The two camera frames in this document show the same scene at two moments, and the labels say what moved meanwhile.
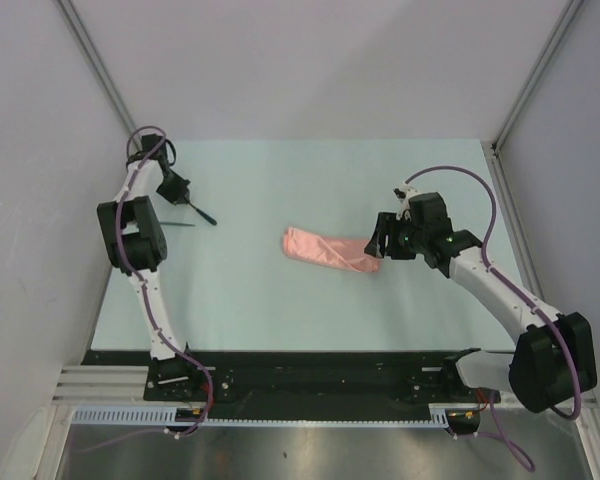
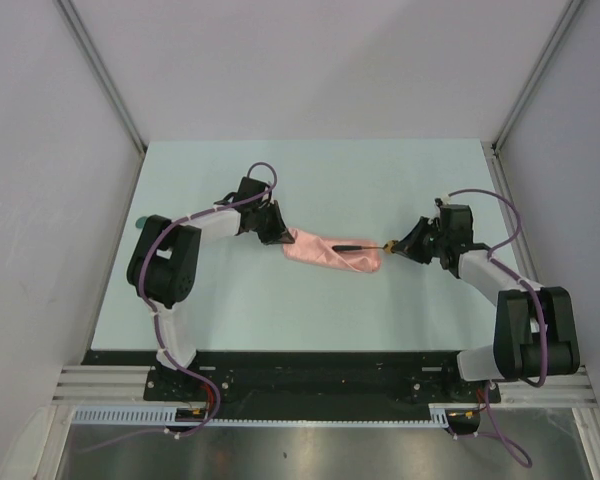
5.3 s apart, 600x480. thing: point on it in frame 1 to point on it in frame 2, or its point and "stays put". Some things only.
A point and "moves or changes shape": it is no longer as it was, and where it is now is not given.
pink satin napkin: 346,254 stays put
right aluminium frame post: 561,29 stays put
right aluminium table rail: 515,228 stays put
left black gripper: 181,194 to 278,232
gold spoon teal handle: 212,221 moves or changes shape
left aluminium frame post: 97,66 stays put
